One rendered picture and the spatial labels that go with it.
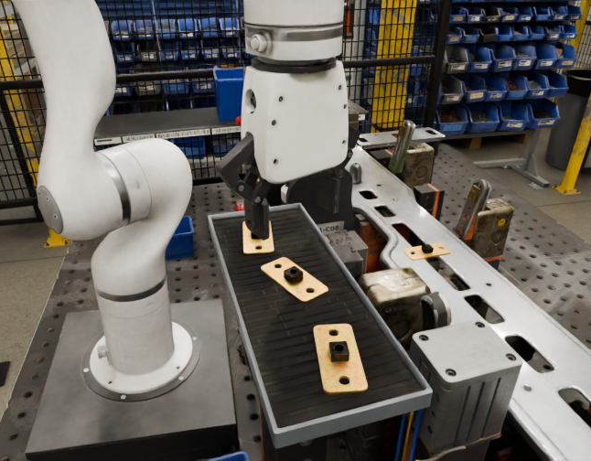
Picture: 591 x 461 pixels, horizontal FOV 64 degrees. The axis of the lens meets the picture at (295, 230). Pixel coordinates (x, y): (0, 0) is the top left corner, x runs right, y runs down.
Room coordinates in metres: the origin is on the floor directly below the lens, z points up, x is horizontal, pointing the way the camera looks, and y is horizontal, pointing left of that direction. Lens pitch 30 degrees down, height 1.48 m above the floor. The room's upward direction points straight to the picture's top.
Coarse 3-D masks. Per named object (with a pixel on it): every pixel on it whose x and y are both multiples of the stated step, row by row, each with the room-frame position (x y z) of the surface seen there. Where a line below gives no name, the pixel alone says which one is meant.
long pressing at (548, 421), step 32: (352, 160) 1.21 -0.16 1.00; (352, 192) 1.01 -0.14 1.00; (384, 192) 1.01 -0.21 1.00; (384, 224) 0.84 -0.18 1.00; (416, 224) 0.85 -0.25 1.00; (384, 256) 0.72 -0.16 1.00; (448, 256) 0.73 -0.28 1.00; (448, 288) 0.63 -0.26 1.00; (480, 288) 0.63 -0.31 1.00; (512, 288) 0.63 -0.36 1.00; (512, 320) 0.55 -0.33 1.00; (544, 320) 0.55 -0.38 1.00; (544, 352) 0.48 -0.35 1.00; (576, 352) 0.48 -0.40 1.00; (544, 384) 0.43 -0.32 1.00; (576, 384) 0.43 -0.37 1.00; (512, 416) 0.38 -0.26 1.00; (544, 416) 0.38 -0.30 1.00; (576, 416) 0.38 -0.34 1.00; (544, 448) 0.33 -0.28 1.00; (576, 448) 0.33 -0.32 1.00
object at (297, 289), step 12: (264, 264) 0.46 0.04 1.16; (276, 264) 0.47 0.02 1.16; (288, 264) 0.46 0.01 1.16; (276, 276) 0.44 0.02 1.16; (288, 276) 0.43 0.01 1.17; (300, 276) 0.43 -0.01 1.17; (312, 276) 0.44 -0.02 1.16; (288, 288) 0.42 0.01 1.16; (300, 288) 0.42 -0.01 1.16; (312, 288) 0.42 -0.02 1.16; (324, 288) 0.42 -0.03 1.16; (300, 300) 0.40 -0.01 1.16
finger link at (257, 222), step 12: (240, 180) 0.39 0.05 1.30; (240, 192) 0.39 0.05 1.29; (252, 192) 0.40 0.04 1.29; (252, 204) 0.40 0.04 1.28; (264, 204) 0.40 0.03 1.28; (252, 216) 0.40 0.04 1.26; (264, 216) 0.39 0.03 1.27; (252, 228) 0.40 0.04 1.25; (264, 228) 0.39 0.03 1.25; (264, 240) 0.39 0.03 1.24
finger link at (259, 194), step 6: (252, 168) 0.42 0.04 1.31; (246, 174) 0.42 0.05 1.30; (252, 174) 0.42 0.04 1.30; (258, 174) 0.41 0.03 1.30; (246, 180) 0.41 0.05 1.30; (252, 180) 0.42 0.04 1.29; (264, 180) 0.40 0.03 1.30; (252, 186) 0.42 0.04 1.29; (258, 186) 0.40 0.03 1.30; (264, 186) 0.40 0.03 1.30; (270, 186) 0.40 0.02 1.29; (258, 192) 0.39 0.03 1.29; (264, 192) 0.40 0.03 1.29; (252, 198) 0.39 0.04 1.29; (258, 198) 0.39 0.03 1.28; (258, 204) 0.39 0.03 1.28
